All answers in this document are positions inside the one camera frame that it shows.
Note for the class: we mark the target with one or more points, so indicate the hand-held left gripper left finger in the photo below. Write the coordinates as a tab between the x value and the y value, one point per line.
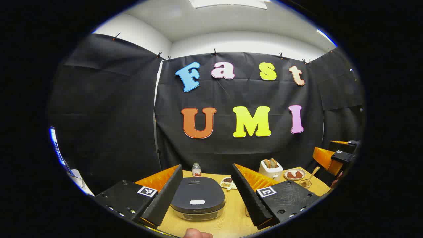
165	198

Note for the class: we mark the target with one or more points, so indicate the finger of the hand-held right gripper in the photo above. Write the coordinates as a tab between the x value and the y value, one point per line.
325	158
345	142

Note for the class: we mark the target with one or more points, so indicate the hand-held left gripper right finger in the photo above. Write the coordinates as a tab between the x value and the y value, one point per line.
248	195

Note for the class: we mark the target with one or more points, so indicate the wooden spoon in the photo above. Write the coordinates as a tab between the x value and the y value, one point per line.
312	175

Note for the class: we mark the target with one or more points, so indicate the dark grey rice cooker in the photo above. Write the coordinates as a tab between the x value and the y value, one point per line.
198	193

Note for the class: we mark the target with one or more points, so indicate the white divided grain dish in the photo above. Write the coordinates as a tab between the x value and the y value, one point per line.
226	181

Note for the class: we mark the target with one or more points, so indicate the brown meat piece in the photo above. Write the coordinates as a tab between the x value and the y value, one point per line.
298	174
290	175

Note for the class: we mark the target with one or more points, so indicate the white toaster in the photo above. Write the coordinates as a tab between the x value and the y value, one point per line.
270	172

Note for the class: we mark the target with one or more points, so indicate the round white plate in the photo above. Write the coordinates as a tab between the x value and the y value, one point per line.
294	179

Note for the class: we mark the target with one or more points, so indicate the toast slice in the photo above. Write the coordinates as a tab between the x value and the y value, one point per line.
274	162
267	162

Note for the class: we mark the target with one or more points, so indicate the small glass jar red label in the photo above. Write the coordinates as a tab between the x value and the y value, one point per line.
196	171

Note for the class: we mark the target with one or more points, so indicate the white side desk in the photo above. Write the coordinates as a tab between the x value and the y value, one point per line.
81	183

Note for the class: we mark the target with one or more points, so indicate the black backdrop cloth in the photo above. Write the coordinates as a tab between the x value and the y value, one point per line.
132	115

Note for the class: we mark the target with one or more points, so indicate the ceiling light panel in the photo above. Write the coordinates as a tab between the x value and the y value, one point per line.
228	3

